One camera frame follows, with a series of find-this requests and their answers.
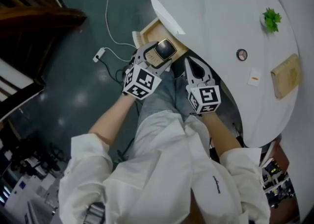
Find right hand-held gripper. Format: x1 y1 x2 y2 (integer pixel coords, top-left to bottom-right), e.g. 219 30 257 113
183 56 222 115

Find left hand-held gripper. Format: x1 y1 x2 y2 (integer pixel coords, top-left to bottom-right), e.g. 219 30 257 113
122 41 173 100

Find black gold-trimmed makeup compact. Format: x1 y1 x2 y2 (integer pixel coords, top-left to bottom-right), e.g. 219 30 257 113
146 37 178 67

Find light wooden drawer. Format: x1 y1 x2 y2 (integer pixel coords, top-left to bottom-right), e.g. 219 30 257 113
132 17 190 65

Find small round makeup compact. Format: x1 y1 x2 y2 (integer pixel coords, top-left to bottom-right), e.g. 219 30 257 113
236 49 248 61

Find person's right forearm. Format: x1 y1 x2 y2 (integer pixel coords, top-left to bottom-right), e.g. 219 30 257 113
200 112 243 158

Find person's left forearm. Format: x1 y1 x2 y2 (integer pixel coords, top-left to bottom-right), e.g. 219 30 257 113
87 92 136 147

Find blue jeans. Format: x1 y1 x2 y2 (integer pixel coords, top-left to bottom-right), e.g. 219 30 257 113
136 68 200 126

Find white power strip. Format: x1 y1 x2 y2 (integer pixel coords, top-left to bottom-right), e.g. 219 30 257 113
92 47 106 63

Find white card with orange mark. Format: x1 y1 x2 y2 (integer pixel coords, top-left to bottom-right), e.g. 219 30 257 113
247 68 262 87

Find light wooden box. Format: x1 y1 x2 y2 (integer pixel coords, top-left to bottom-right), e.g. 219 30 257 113
270 53 303 100

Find green plant in white pot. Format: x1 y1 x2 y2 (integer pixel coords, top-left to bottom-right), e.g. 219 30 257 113
259 7 283 33

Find white shirt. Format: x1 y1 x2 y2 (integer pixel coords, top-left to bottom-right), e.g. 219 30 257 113
58 109 271 224

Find dark wooden furniture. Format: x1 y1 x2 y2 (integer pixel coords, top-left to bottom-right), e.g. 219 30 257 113
0 0 88 121

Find black cable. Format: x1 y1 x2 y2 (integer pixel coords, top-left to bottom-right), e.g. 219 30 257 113
99 57 131 85

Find white cable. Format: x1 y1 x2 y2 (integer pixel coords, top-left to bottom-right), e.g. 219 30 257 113
104 0 137 60

